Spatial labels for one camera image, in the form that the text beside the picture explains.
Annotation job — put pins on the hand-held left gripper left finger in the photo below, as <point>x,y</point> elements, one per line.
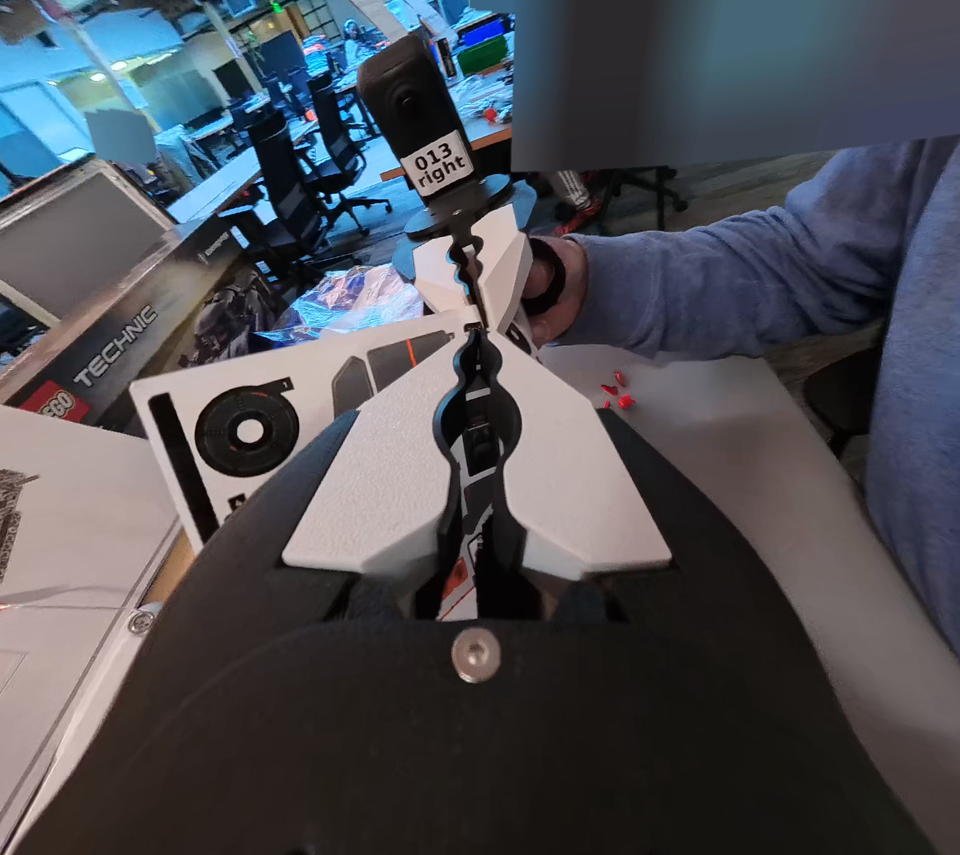
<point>375,495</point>

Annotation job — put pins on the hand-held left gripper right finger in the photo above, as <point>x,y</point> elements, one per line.
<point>585,495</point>

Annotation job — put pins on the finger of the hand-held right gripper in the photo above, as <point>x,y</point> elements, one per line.
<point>442,277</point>
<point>506,270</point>

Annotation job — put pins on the small lego pieces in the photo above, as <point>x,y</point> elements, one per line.
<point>622,402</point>

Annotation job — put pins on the lego sticker sheet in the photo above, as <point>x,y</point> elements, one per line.
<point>247,431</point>

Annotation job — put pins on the person's right forearm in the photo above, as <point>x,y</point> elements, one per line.
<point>712,270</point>

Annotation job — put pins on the dark lego set box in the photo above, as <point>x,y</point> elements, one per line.
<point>112,367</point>

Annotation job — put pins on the lego instruction booklet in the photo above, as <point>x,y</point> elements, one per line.
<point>67,532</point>

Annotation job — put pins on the person's right hand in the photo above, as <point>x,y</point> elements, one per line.
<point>576,285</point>

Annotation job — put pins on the black office chair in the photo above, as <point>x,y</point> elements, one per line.
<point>281,195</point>
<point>337,142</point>

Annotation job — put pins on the pile of clear plastic bags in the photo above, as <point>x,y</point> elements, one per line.
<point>352,300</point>

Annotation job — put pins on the person's blue sweater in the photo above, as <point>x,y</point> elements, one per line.
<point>922,457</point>

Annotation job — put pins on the silver hard case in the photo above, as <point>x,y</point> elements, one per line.
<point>82,232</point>

